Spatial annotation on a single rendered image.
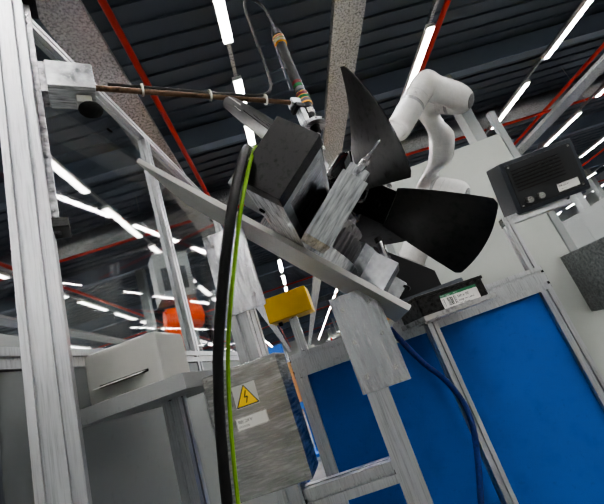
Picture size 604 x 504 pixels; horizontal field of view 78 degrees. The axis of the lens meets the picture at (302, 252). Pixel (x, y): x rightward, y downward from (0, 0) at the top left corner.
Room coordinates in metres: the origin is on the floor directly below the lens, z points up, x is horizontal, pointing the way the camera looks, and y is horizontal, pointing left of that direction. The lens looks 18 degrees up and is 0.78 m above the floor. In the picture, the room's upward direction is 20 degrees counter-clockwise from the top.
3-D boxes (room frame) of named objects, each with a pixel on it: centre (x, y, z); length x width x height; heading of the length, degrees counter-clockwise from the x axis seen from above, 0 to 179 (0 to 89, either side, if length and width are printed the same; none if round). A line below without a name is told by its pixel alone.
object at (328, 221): (0.62, -0.08, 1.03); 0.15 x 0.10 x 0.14; 87
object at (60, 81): (0.63, 0.37, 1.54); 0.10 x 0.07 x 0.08; 122
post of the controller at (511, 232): (1.29, -0.71, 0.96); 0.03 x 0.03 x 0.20; 87
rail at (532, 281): (1.32, -0.28, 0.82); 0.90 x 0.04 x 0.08; 87
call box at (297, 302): (1.34, 0.11, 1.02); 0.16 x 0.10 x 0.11; 87
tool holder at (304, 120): (0.96, -0.16, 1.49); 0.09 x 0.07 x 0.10; 122
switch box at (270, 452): (0.76, 0.18, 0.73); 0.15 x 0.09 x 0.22; 87
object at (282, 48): (0.96, -0.16, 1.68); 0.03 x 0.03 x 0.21
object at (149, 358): (0.81, 0.43, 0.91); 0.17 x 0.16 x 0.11; 87
